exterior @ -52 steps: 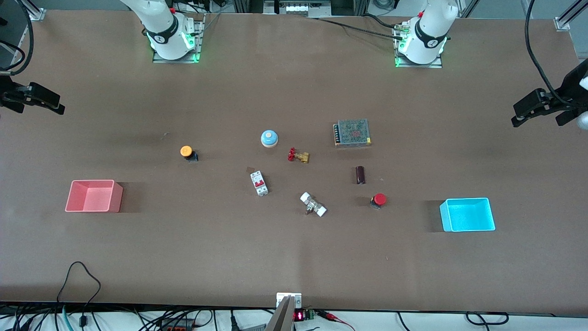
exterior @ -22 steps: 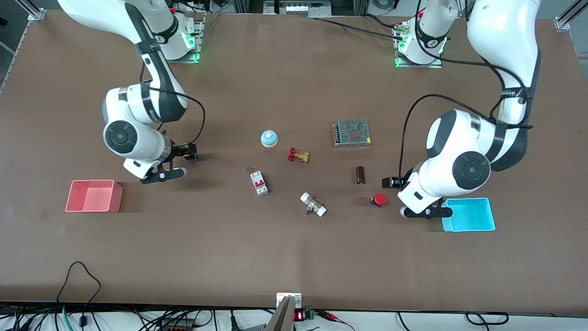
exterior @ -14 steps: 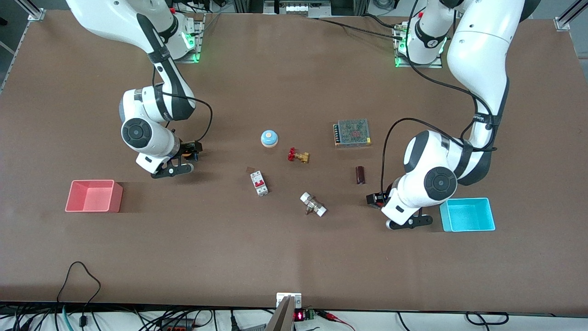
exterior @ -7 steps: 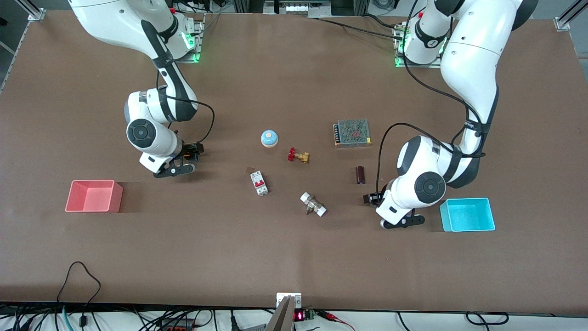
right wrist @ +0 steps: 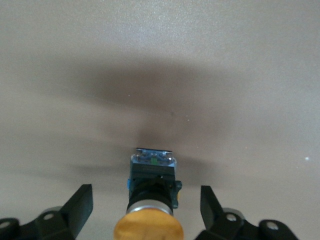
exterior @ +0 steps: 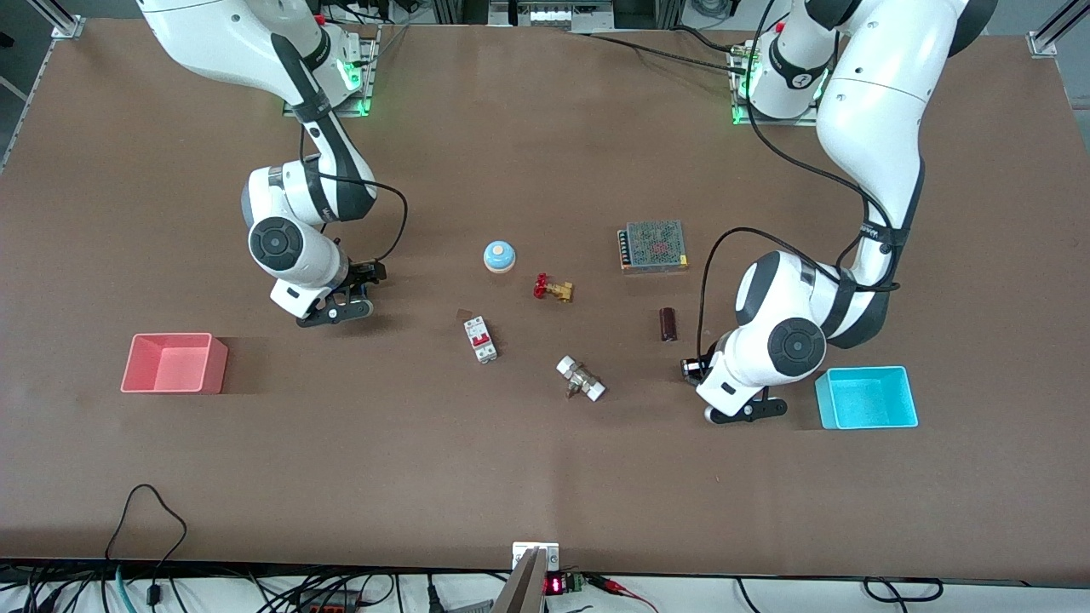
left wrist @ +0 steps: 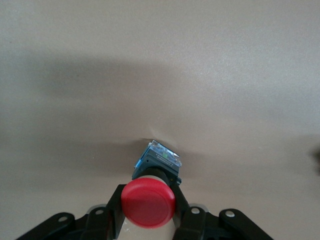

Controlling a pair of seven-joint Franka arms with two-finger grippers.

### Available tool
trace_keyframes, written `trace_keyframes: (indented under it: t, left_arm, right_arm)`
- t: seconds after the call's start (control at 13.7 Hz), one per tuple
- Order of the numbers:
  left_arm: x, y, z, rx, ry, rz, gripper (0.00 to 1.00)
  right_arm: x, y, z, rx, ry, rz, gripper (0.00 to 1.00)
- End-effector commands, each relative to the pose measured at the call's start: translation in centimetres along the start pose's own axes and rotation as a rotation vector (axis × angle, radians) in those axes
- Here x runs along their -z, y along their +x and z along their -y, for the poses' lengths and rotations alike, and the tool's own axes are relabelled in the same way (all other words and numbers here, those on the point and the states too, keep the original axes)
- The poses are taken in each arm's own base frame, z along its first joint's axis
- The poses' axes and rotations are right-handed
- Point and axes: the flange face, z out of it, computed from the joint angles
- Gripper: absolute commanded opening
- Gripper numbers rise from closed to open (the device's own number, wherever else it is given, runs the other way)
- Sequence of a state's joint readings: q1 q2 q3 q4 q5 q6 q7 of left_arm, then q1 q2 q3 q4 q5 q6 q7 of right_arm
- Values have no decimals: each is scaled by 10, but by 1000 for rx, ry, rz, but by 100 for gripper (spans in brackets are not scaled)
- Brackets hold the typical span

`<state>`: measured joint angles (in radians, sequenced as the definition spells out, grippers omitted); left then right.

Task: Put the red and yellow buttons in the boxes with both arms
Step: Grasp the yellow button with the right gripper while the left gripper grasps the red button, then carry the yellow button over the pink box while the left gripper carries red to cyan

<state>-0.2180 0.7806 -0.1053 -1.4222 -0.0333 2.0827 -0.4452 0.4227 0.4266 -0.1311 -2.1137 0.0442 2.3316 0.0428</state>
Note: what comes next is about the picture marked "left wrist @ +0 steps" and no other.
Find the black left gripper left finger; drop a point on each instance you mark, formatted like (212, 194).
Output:
(112, 215)

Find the red push button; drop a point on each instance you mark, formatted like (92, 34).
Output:
(148, 205)

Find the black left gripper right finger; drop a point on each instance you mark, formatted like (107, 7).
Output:
(186, 215)

